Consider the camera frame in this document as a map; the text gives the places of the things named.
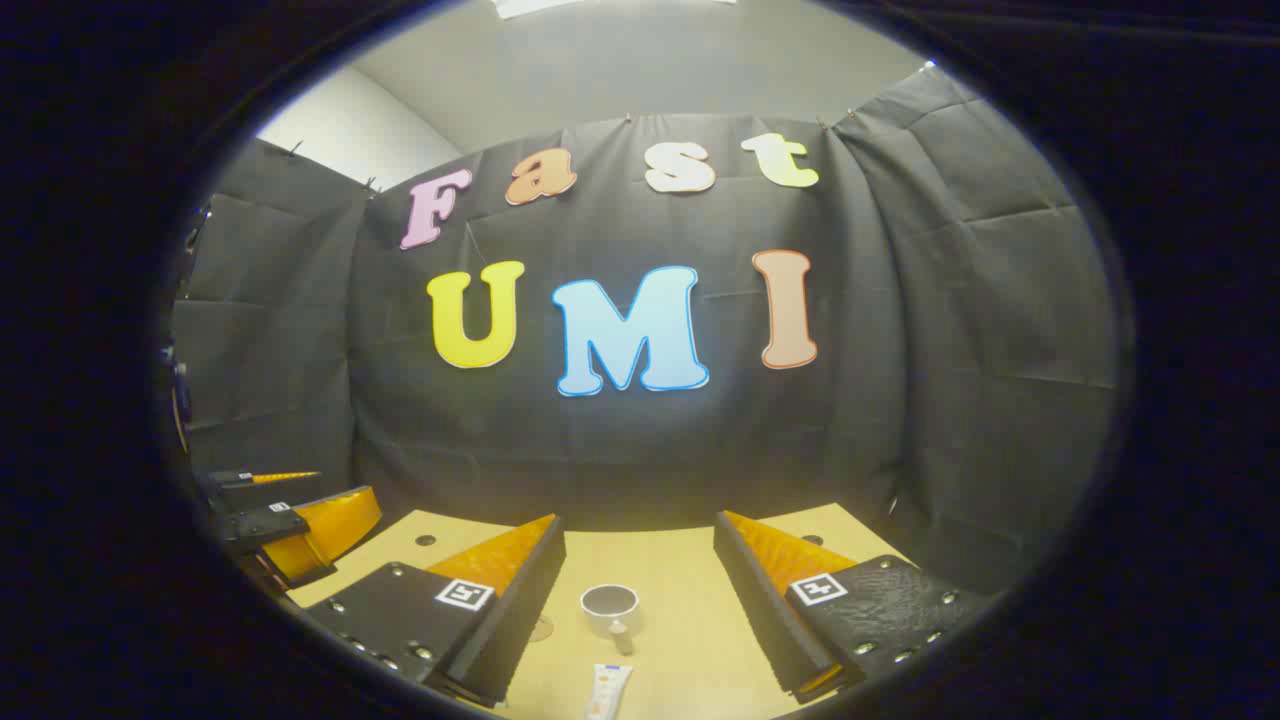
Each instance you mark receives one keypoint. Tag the ceiling light panel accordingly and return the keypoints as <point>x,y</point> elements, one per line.
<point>610,6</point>

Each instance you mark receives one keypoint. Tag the round clear coaster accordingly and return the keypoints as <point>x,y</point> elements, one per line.
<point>543,630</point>

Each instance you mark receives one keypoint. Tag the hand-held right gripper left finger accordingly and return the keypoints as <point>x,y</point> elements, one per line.
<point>520,610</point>

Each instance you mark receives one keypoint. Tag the white toothpaste tube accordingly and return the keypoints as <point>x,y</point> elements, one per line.
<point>607,690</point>

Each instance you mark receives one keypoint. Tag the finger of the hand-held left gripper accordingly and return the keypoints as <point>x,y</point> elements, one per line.
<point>260,492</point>
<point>270,525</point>

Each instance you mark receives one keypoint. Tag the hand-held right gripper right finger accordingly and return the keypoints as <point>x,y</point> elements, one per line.
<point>760,610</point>

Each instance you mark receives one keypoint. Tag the black backdrop cloth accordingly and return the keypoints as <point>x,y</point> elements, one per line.
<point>620,450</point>

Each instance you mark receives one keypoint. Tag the light wooden desktop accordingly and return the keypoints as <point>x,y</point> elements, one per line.
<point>670,560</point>

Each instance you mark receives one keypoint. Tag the white cup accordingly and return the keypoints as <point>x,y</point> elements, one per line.
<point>600,622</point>

